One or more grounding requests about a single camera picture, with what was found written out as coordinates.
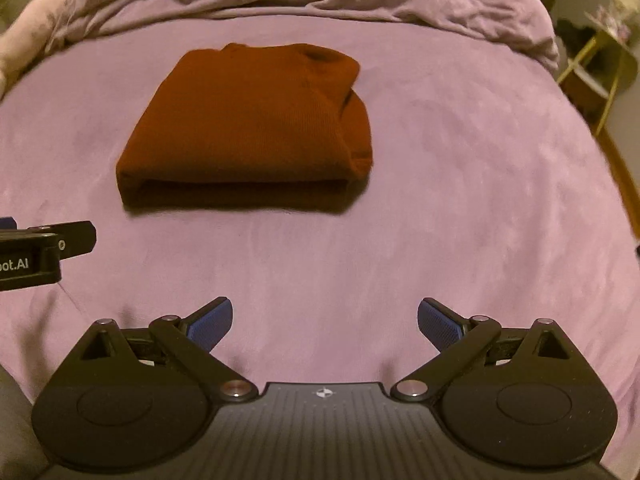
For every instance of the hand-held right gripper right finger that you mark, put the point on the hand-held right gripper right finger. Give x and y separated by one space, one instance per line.
440 327

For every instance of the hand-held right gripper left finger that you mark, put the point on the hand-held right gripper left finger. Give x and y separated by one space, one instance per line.
212 322

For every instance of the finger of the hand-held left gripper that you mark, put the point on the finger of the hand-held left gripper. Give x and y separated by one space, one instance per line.
77 240
6 223

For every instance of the rust brown sweater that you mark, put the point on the rust brown sweater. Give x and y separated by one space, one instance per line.
240 125

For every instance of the purple bed sheet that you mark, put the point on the purple bed sheet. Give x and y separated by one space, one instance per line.
350 260

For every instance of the white floral pillow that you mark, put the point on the white floral pillow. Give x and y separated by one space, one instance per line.
35 30

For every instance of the gold side table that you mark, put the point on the gold side table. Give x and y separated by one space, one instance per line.
607 55

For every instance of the flower vase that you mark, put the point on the flower vase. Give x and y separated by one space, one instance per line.
617 10

